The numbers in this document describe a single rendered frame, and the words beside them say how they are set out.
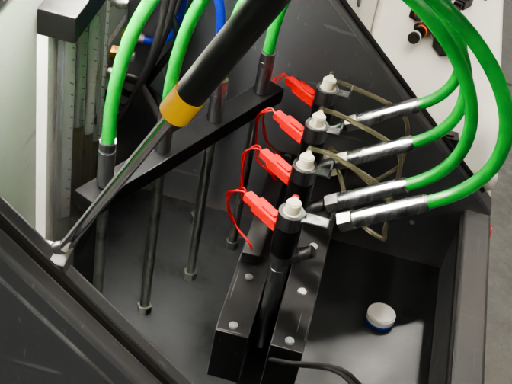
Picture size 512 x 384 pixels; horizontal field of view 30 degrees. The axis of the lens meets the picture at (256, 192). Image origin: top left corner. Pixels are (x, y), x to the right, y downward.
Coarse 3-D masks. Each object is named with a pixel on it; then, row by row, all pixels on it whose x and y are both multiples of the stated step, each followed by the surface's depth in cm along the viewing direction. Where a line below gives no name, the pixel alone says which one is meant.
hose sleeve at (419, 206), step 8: (400, 200) 94; (408, 200) 94; (416, 200) 93; (424, 200) 93; (368, 208) 96; (376, 208) 95; (384, 208) 95; (392, 208) 94; (400, 208) 94; (408, 208) 94; (416, 208) 93; (424, 208) 93; (352, 216) 96; (360, 216) 96; (368, 216) 96; (376, 216) 95; (384, 216) 95; (392, 216) 95; (400, 216) 95; (360, 224) 96; (368, 224) 96
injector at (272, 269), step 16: (288, 224) 98; (272, 240) 101; (288, 240) 99; (272, 256) 102; (288, 256) 101; (304, 256) 101; (272, 272) 103; (272, 288) 105; (272, 304) 106; (272, 320) 108; (256, 336) 110
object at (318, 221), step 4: (308, 216) 98; (312, 216) 99; (316, 216) 99; (320, 216) 99; (304, 220) 98; (308, 220) 98; (312, 220) 98; (316, 220) 98; (320, 220) 98; (324, 220) 98; (328, 220) 99; (312, 224) 98; (316, 224) 98; (320, 224) 98; (324, 224) 98; (324, 228) 98
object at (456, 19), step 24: (144, 0) 86; (432, 0) 80; (144, 24) 88; (456, 24) 81; (120, 48) 90; (480, 48) 82; (120, 72) 91; (120, 96) 94; (504, 96) 84; (504, 120) 85; (504, 144) 87; (456, 192) 92
